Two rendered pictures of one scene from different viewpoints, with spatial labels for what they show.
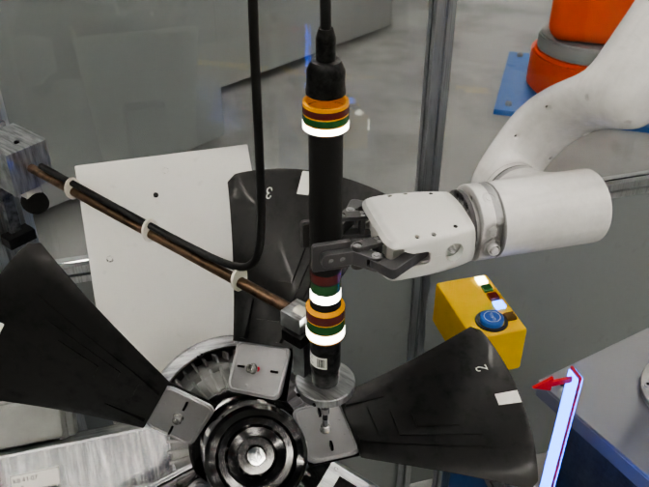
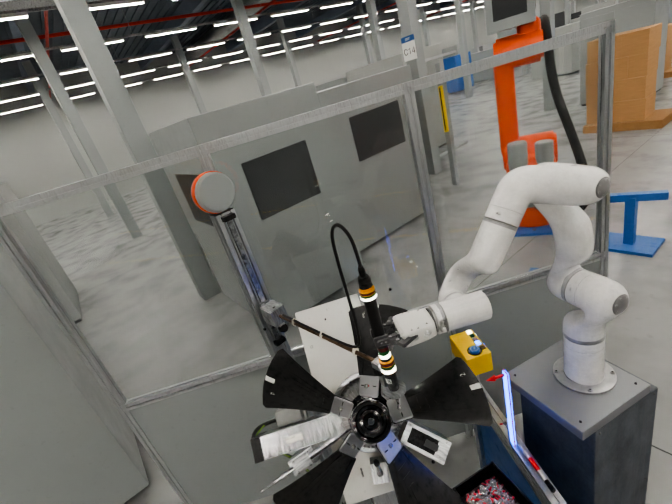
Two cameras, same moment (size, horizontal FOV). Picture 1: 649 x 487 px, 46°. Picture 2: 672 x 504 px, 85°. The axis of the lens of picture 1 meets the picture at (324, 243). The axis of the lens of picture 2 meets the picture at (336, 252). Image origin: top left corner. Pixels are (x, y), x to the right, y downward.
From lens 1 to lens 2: 31 cm
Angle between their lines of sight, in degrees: 17
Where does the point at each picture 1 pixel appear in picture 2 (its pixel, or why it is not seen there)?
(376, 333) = (436, 358)
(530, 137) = (456, 280)
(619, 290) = (554, 322)
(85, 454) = (310, 426)
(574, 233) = (477, 317)
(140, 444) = (330, 420)
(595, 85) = (470, 261)
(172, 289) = (336, 355)
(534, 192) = (456, 304)
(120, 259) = (315, 346)
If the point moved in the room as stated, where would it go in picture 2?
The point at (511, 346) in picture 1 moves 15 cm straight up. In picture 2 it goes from (485, 360) to (481, 329)
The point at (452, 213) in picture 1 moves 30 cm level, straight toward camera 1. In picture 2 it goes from (425, 317) to (410, 406)
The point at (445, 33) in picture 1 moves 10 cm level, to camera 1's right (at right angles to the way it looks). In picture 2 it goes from (434, 229) to (456, 225)
